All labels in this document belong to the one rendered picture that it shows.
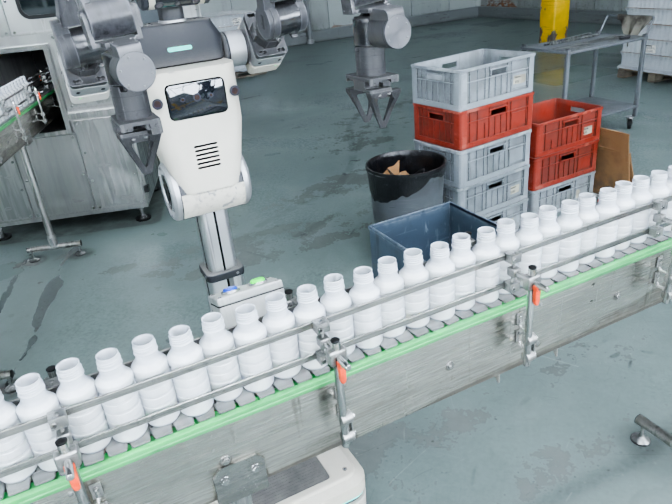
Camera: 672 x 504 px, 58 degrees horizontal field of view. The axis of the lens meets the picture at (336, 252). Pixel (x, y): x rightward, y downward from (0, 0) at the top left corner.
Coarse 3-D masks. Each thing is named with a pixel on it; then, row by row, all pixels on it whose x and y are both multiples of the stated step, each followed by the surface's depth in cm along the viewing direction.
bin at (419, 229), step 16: (432, 208) 195; (448, 208) 198; (464, 208) 192; (384, 224) 188; (400, 224) 191; (416, 224) 194; (432, 224) 197; (448, 224) 201; (464, 224) 194; (480, 224) 186; (496, 224) 179; (384, 240) 180; (400, 240) 194; (416, 240) 197; (432, 240) 200; (448, 240) 203; (400, 256) 173
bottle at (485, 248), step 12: (480, 228) 127; (492, 228) 126; (480, 240) 126; (492, 240) 125; (480, 252) 126; (492, 252) 125; (480, 276) 128; (492, 276) 128; (480, 288) 129; (480, 300) 130; (492, 300) 130
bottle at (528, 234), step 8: (528, 216) 132; (536, 216) 131; (520, 224) 131; (528, 224) 129; (536, 224) 130; (520, 232) 131; (528, 232) 130; (536, 232) 130; (520, 240) 131; (528, 240) 130; (536, 240) 130; (520, 248) 132; (528, 256) 131; (536, 256) 132; (520, 264) 133; (528, 264) 132; (536, 264) 133
